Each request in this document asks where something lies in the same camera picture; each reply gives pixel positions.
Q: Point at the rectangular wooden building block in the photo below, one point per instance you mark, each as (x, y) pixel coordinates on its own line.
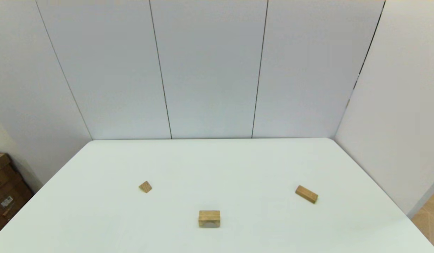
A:
(306, 194)

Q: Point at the arched wooden building block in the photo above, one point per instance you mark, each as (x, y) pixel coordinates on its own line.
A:
(209, 217)

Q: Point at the large labelled brown cardboard box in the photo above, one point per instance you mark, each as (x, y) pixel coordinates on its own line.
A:
(9, 203)

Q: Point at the triangular wooden building block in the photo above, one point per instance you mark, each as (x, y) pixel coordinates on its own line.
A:
(145, 186)

